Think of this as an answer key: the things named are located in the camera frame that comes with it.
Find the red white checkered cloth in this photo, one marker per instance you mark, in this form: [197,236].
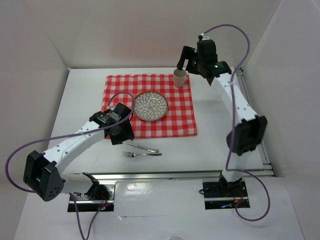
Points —
[179,120]

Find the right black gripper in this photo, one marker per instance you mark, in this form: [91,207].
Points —
[187,52]

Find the aluminium rail right side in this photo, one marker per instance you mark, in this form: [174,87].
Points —
[259,159]

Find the silver table knife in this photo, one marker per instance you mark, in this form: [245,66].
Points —
[152,150]

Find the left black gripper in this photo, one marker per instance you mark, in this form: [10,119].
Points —
[128,134]

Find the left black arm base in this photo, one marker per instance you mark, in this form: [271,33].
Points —
[101,198]

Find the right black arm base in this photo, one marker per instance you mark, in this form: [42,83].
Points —
[220,195]

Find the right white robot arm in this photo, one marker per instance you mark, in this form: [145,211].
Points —
[248,127]

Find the beige paper cup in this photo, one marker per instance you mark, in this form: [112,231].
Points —
[179,78]

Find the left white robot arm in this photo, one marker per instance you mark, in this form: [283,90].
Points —
[44,172]

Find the patterned ceramic plate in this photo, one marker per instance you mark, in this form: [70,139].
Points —
[150,106]

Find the silver fork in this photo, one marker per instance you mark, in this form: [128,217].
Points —
[133,155]

